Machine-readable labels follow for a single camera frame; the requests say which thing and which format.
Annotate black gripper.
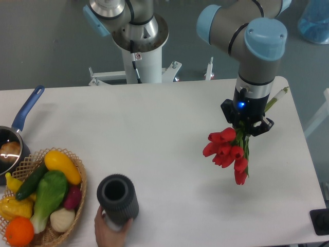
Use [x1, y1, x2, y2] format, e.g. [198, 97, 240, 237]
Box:
[221, 88, 274, 137]

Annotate red tulip bouquet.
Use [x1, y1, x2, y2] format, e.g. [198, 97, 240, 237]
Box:
[202, 86, 289, 186]

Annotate dark grey ribbed vase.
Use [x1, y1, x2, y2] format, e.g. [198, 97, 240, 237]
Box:
[97, 174, 139, 226]

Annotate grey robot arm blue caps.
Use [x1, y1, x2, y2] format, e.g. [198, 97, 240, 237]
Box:
[196, 1, 291, 136]

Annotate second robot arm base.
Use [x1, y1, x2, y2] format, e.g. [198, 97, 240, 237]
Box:
[83, 1, 169, 53]

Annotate bare human hand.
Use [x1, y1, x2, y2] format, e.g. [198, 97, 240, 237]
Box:
[94, 206, 133, 247]

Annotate blue translucent container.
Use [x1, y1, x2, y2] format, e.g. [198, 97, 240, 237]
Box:
[298, 0, 328, 45]

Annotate black device at edge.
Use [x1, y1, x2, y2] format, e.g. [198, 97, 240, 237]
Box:
[309, 208, 328, 236]

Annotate purple radish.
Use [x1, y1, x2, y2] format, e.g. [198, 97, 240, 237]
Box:
[63, 186, 82, 210]

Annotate yellow squash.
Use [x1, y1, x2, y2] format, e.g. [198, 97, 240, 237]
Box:
[44, 150, 82, 185]

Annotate green bok choy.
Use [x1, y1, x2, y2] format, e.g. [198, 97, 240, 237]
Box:
[30, 170, 68, 234]

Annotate white garlic bulb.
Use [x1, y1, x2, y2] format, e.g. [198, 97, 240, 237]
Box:
[50, 208, 75, 233]

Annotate green cucumber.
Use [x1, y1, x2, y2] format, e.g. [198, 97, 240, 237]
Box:
[15, 163, 48, 201]

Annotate woven wicker basket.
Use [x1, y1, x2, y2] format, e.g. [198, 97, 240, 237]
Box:
[0, 147, 87, 247]

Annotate browned bread patty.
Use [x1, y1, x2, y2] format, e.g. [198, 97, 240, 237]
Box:
[1, 142, 21, 164]

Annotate yellow banana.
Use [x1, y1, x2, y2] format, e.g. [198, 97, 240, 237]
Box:
[5, 172, 23, 194]

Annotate yellow bell pepper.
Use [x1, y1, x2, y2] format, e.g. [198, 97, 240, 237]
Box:
[1, 196, 33, 221]

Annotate orange fruit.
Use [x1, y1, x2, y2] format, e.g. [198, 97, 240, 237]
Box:
[5, 217, 34, 246]

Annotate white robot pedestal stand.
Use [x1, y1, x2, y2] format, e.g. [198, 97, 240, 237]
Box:
[88, 45, 216, 86]

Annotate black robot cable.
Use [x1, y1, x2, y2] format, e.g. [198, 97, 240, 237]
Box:
[129, 40, 142, 84]

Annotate blue handled saucepan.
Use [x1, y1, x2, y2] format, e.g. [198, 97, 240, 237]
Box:
[1, 85, 45, 186]

